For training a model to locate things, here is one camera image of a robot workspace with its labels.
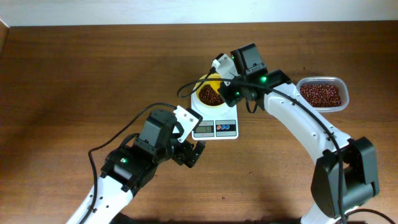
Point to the clear plastic container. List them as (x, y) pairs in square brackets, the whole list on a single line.
[(343, 91)]

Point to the white digital kitchen scale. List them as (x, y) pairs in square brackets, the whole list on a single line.
[(219, 122)]

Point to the yellow plastic bowl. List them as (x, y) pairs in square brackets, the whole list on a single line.
[(214, 84)]

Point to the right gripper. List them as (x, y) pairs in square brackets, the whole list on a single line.
[(230, 100)]

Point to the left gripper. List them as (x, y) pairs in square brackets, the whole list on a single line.
[(180, 156)]

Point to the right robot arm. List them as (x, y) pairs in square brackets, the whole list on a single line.
[(345, 175)]

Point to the red beans in container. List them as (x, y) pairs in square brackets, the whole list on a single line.
[(321, 95)]

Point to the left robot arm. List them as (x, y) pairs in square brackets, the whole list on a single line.
[(134, 162)]

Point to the red beans in bowl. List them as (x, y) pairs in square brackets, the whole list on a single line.
[(208, 96)]

